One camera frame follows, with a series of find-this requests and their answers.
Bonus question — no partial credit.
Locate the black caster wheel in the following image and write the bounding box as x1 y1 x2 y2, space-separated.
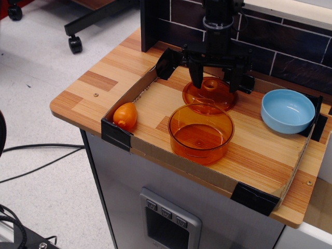
7 0 23 21

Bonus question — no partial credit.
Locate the orange toy carrot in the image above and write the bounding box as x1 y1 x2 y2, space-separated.
113 102 137 130

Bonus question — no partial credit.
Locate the black floor cable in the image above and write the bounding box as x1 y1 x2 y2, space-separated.
0 144 86 184

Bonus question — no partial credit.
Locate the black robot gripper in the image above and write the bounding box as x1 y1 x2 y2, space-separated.
182 26 252 93

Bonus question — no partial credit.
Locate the grey oven control panel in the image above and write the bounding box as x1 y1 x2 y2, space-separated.
140 188 202 248

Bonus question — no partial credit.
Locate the black equipment corner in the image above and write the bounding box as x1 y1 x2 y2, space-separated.
0 204 62 249

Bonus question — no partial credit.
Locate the black chair base with caster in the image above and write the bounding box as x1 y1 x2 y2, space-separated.
64 1 139 54

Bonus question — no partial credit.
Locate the orange transparent pot lid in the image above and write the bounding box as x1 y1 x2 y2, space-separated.
182 77 238 115

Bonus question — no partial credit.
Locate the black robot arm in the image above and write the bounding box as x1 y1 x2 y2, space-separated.
182 1 253 92

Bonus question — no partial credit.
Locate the grey toy kitchen cabinet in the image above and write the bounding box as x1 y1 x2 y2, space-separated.
79 129 332 249

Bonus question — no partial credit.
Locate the light blue bowl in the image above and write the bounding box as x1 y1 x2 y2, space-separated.
261 89 316 134

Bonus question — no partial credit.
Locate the dark brick backsplash panel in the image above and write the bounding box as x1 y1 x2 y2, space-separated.
141 1 331 94

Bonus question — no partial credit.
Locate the cardboard fence with black tape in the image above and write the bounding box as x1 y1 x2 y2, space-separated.
100 46 331 223

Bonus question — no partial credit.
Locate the orange transparent plastic pot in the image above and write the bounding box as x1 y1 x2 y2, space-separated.
168 103 235 165

